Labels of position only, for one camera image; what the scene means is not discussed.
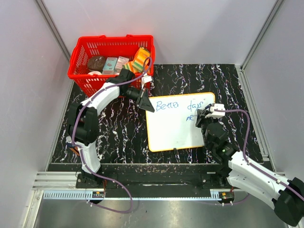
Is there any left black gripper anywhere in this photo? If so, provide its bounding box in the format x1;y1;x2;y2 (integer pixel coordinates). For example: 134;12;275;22
122;87;155;113

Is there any white whiteboard with orange frame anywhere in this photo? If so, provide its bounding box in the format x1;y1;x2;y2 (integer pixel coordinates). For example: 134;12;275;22
146;92;215;152

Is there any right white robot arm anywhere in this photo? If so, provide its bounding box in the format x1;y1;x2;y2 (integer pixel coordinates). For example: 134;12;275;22
195;104;304;227

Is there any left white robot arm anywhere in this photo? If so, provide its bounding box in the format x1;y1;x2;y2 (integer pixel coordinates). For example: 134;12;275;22
68;69;155;188

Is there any pink white small box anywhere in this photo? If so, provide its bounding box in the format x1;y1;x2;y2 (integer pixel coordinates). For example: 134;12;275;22
114;56;129;73

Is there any orange juice carton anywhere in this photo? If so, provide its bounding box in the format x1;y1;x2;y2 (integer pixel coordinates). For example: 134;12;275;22
133;47;150;65

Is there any teal small box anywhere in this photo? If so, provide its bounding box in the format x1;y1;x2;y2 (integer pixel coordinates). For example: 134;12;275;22
102;57;118;75

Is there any white round cup lid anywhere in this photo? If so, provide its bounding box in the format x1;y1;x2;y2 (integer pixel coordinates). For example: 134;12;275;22
88;71;102;76

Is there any brown round bread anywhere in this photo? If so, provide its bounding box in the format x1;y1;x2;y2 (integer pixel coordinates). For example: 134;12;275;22
87;56;106;71

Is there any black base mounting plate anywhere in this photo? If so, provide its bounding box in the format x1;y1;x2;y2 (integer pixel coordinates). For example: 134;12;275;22
76;164;231;199

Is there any red plastic shopping basket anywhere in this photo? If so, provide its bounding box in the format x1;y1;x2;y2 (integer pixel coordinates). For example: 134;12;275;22
67;35;155;97

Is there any orange cylindrical bottle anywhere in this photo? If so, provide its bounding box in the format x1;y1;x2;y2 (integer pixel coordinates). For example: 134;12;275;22
66;136;80;156

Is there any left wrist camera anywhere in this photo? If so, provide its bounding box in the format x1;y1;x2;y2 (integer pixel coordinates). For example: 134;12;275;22
141;74;152;89

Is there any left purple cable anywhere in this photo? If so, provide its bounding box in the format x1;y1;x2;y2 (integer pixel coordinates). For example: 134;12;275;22
72;56;152;213

